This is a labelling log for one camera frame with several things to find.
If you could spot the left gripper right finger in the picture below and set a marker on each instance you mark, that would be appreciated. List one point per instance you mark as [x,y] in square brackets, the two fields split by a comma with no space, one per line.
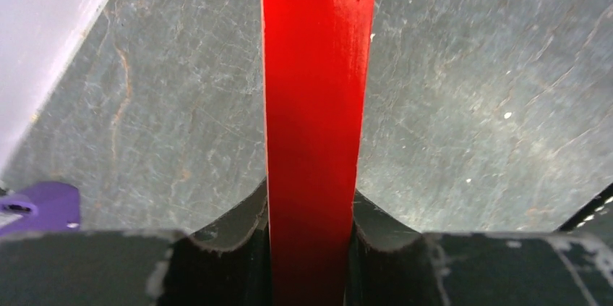
[392,264]

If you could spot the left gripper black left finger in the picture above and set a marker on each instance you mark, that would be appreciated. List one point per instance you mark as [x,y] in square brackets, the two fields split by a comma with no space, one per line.
[226,262]

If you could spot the orange picture frame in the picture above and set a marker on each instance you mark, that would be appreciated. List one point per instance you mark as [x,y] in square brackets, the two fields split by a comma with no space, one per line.
[315,58]

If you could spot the purple plastic stand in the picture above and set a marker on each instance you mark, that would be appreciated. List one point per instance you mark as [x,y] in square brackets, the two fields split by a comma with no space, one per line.
[44,206]

